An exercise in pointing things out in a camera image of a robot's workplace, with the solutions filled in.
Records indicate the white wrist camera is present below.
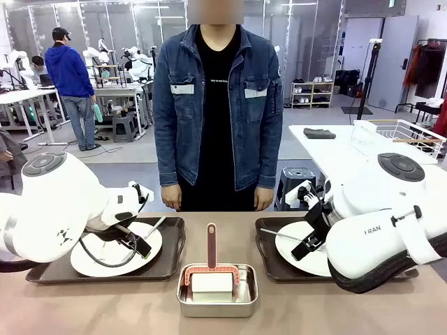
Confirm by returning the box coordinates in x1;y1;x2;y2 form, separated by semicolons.
128;180;154;211
284;180;317;207

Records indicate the rectangular steel tray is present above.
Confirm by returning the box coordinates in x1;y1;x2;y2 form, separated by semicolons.
176;264;259;318

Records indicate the black thin cable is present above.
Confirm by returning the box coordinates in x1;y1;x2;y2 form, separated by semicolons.
79;237;139;269

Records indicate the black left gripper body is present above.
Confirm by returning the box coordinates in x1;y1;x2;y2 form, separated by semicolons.
85;223;140;248

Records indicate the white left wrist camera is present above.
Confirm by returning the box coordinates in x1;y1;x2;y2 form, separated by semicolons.
128;180;154;211

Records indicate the brown serving tray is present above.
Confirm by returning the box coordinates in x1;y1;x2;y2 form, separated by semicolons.
254;216;420;284
26;216;186;284

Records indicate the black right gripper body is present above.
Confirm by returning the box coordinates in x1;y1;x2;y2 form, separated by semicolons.
303;201;333;242

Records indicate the person in denim jacket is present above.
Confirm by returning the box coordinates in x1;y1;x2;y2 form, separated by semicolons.
152;0;284;213

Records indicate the black wire shelf wooden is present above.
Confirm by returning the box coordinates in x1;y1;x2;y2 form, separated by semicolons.
96;64;128;89

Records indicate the teal brush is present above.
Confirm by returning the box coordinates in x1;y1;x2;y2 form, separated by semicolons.
92;100;105;124

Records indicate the grey jacket on chair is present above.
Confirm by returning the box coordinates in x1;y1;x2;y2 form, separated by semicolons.
0;128;29;191

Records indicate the white side table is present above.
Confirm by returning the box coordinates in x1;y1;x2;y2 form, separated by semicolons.
288;124;447;186

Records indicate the person's right hand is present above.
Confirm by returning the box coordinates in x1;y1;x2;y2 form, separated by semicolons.
161;184;182;211

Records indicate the black tripod stand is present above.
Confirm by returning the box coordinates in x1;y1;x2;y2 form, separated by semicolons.
340;38;384;121

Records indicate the dark folded cloth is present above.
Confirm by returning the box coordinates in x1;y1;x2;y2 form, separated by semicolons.
302;128;337;140

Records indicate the grey plastic stool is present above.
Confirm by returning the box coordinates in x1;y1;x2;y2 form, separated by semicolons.
112;114;138;143
274;166;317;212

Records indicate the seated dark-haired person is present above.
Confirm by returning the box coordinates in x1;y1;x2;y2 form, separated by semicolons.
30;55;49;87

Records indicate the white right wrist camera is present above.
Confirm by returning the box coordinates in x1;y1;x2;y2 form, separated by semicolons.
284;180;317;207

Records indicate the black luggage pile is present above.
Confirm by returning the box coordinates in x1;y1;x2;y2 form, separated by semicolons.
334;68;361;97

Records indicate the silver table utensil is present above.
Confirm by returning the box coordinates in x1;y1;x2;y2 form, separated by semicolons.
260;228;304;242

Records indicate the white round plate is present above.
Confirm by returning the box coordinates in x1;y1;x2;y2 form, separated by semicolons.
274;221;332;278
70;220;163;278

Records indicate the black clothes rack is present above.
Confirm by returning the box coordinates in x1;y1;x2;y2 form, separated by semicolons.
395;38;447;115

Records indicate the white wire dish rack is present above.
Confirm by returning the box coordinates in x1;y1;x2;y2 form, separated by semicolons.
351;119;447;161

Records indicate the silver knife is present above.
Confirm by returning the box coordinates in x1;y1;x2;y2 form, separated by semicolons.
143;216;167;241

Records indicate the long white desk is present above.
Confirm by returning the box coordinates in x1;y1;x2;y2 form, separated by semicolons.
0;87;71;146

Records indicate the man in blue hoodie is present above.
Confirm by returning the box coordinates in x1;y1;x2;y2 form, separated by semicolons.
44;27;102;151

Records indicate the wooden shoe rack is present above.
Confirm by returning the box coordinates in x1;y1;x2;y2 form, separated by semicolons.
291;76;335;109

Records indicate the white robot workbench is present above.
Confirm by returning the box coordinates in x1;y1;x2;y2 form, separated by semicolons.
93;86;147;141

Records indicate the black braided cable sleeve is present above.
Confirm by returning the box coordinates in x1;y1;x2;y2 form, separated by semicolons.
328;237;447;295

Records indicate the lint roller brown handle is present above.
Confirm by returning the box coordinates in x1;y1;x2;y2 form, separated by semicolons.
184;223;242;303

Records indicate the person's left hand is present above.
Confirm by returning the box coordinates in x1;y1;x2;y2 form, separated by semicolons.
254;186;274;212

